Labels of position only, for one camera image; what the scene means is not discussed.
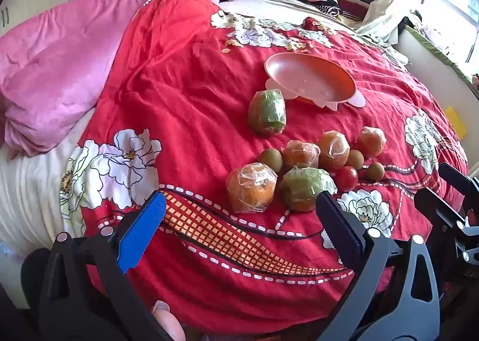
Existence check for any brown kiwi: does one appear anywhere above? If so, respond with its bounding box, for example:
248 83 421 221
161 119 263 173
257 148 283 173
347 149 365 171
367 162 385 181

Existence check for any red tomato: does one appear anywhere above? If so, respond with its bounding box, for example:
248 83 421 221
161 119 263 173
332 166 359 192

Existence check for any round green mango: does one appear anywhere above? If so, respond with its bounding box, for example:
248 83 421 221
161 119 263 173
279 167 338 212

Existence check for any large orange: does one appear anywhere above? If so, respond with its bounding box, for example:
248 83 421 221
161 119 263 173
226 162 278 213

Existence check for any tall green mango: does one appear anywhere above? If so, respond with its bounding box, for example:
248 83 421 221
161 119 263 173
248 89 287 134

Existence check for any person's left hand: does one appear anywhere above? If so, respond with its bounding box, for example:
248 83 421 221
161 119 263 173
152 301 186 341

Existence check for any yellow paper note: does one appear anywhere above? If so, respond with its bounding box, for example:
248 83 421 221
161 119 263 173
444 105 469 140

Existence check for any cream bed sheet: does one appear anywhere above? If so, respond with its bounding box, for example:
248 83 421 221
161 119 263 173
0 107 97 248

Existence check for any pink plastic fruit plate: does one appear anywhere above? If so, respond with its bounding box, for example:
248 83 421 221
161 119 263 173
264 53 366 111

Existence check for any red floral bedspread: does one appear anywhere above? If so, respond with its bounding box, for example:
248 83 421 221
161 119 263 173
60 0 468 335

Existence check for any pink quilt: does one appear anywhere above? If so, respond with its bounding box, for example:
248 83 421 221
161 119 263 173
1 0 233 156

